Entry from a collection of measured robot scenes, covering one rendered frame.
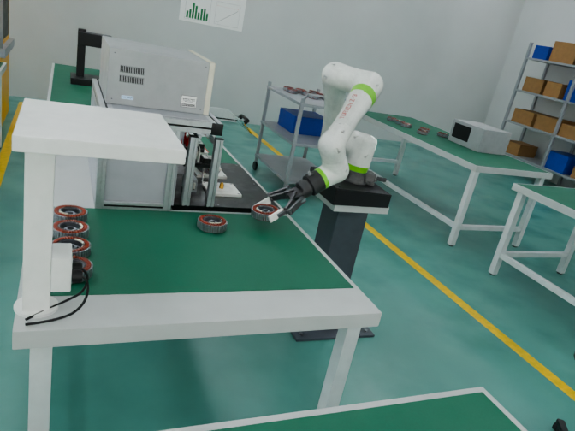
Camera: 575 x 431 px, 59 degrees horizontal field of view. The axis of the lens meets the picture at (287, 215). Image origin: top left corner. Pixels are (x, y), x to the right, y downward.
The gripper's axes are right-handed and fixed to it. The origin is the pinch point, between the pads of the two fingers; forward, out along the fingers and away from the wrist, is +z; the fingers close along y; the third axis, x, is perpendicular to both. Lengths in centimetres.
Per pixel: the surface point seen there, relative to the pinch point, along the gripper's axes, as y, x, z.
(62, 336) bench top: 53, -36, 74
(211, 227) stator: 5.5, -9.9, 23.1
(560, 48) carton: -328, 245, -612
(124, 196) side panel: -20, -25, 43
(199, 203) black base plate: -19.0, -6.9, 19.4
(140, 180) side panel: -19.6, -28.3, 35.4
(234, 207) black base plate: -15.1, 0.3, 7.9
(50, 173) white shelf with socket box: 46, -70, 56
